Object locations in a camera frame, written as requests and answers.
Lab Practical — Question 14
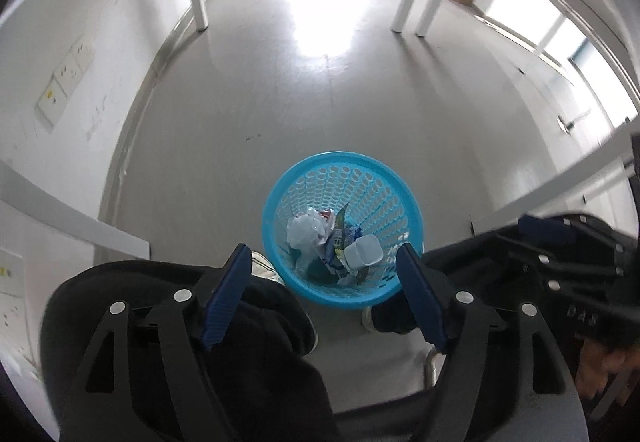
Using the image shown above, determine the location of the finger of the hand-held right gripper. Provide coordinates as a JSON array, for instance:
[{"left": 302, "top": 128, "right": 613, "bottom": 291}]
[
  {"left": 518, "top": 213, "right": 628, "bottom": 268},
  {"left": 492, "top": 231, "right": 626, "bottom": 295}
]

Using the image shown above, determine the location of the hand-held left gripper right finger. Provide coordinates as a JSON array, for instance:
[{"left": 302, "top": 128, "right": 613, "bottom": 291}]
[{"left": 396, "top": 243, "right": 590, "bottom": 442}]

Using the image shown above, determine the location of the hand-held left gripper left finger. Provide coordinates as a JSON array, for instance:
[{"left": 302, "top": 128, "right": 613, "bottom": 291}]
[{"left": 59, "top": 243, "right": 252, "bottom": 442}]

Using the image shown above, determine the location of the white plastic cup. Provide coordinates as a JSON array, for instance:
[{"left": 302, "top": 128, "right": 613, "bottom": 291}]
[{"left": 345, "top": 236, "right": 385, "bottom": 271}]

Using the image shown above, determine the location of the blue green snack packet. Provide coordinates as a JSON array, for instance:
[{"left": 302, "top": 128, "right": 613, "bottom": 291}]
[{"left": 320, "top": 203, "right": 366, "bottom": 285}]

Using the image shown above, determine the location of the white red-print plastic bag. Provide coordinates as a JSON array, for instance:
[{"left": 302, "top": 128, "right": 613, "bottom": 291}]
[{"left": 286, "top": 208, "right": 337, "bottom": 273}]

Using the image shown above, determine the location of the blue perforated plastic basket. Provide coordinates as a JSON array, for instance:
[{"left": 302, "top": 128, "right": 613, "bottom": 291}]
[{"left": 262, "top": 151, "right": 425, "bottom": 310}]

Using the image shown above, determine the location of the person's right hand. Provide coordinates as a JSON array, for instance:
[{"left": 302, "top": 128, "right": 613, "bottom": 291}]
[{"left": 574, "top": 336, "right": 633, "bottom": 401}]

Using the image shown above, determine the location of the person's left shoe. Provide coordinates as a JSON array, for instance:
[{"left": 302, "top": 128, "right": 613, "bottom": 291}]
[{"left": 250, "top": 250, "right": 287, "bottom": 287}]

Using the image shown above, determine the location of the person's shoe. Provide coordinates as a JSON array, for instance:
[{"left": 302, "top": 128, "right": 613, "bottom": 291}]
[
  {"left": 250, "top": 250, "right": 287, "bottom": 287},
  {"left": 360, "top": 306, "right": 381, "bottom": 334}
]

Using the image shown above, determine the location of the person's right shoe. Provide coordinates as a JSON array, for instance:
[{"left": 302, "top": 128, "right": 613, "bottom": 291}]
[{"left": 360, "top": 306, "right": 381, "bottom": 334}]

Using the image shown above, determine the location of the person's left leg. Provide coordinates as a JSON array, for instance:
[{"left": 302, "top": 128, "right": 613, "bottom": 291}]
[{"left": 40, "top": 259, "right": 342, "bottom": 442}]

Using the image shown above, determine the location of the white wall socket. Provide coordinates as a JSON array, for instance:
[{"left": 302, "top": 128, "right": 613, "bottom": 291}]
[
  {"left": 0, "top": 247, "right": 27, "bottom": 299},
  {"left": 0, "top": 293, "right": 27, "bottom": 354},
  {"left": 70, "top": 37, "right": 96, "bottom": 73},
  {"left": 53, "top": 62, "right": 81, "bottom": 98},
  {"left": 34, "top": 78, "right": 69, "bottom": 126}
]

